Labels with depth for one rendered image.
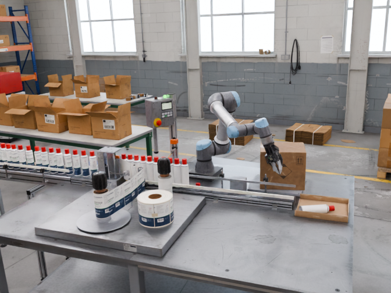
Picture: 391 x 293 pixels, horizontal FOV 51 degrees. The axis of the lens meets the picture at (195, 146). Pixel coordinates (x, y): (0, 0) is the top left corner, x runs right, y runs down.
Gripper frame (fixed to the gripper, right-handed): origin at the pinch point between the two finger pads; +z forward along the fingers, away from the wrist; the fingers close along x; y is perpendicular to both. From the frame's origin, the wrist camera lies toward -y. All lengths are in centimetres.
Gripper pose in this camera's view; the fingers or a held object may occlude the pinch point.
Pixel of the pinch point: (279, 171)
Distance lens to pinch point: 260.9
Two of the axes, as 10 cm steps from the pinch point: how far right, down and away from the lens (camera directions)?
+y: -3.5, 2.8, -8.9
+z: 3.5, 9.2, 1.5
